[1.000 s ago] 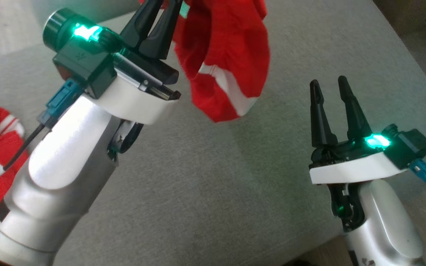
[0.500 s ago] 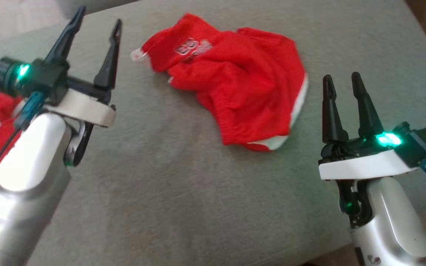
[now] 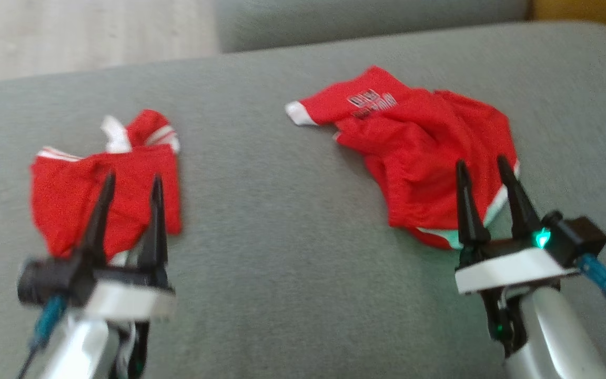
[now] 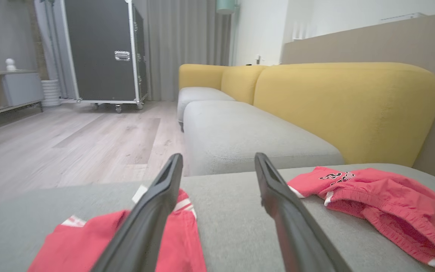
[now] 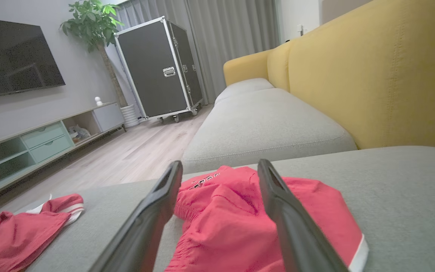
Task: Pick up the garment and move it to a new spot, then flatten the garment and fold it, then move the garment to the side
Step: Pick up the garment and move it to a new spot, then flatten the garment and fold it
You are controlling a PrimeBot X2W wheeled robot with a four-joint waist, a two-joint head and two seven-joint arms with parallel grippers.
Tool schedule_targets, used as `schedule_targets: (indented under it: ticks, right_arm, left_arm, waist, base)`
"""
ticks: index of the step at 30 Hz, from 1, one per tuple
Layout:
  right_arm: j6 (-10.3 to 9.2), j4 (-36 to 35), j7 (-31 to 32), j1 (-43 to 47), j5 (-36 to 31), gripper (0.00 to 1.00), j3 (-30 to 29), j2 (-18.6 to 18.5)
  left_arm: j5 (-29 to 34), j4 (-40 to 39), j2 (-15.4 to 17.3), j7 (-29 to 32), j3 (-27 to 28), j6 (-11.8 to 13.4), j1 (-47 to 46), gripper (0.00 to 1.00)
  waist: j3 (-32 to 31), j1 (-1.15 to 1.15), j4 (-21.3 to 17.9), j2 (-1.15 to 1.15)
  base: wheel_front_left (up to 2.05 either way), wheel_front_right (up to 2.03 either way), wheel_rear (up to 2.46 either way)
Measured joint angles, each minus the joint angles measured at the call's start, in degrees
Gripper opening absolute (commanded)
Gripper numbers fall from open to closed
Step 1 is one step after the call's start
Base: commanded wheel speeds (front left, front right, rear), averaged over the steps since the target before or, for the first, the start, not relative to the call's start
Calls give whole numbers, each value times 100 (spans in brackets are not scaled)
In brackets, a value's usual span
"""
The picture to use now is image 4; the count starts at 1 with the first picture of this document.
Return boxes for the red basketball jersey white trim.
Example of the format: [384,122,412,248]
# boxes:
[28,184,207,272]

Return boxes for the wide grey sofa seat cushion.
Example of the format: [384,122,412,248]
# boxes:
[0,163,435,272]

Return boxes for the red basketball shorts white band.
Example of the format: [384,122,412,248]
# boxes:
[287,166,435,272]

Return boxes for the white slatted device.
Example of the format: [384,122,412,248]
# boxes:
[293,23,316,40]

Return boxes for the black flight case metal edges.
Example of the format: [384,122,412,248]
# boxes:
[60,0,149,114]

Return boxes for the white ribbed vase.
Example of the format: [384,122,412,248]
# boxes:
[41,79,62,107]

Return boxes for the narrow grey curtain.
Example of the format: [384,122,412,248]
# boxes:
[34,0,76,99]

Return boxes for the teal lamp shade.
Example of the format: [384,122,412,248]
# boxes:
[216,0,236,15]

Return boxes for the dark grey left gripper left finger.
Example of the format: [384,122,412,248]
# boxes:
[91,153,184,272]

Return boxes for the wide grey curtain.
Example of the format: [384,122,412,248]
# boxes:
[133,0,237,102]

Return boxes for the flat white box device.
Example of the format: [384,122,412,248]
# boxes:
[380,12,426,24]

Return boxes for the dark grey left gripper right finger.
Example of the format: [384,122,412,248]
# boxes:
[255,152,353,272]

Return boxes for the grey wooden media cabinet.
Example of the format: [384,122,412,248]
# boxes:
[0,70,45,121]

